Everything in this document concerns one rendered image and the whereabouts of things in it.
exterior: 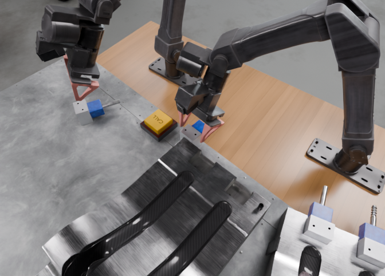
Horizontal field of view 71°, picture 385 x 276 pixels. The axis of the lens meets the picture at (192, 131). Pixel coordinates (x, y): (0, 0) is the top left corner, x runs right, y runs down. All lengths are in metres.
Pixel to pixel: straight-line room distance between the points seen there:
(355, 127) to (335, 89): 1.64
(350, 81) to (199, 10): 2.44
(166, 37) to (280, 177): 0.51
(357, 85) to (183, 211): 0.43
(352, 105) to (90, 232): 0.58
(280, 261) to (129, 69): 0.77
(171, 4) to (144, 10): 2.17
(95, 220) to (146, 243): 0.11
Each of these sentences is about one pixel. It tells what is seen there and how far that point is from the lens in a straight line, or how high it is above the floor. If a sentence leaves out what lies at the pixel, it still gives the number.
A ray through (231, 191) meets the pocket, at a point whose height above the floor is 0.86.
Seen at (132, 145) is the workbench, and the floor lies 0.80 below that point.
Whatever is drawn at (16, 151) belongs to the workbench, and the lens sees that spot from 0.92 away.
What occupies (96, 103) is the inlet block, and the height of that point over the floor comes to 0.84.
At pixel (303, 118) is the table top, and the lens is 0.91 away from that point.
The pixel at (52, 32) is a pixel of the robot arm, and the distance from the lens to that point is 0.66.
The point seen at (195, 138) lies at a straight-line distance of 0.73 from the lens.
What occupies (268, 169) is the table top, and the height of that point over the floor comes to 0.80.
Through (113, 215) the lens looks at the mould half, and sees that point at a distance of 0.60.
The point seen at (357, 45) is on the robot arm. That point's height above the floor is 1.18.
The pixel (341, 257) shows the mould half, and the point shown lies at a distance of 0.68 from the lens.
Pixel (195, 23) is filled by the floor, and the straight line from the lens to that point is 2.74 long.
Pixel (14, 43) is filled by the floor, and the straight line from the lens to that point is 2.93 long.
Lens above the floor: 1.45
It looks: 54 degrees down
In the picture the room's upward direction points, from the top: straight up
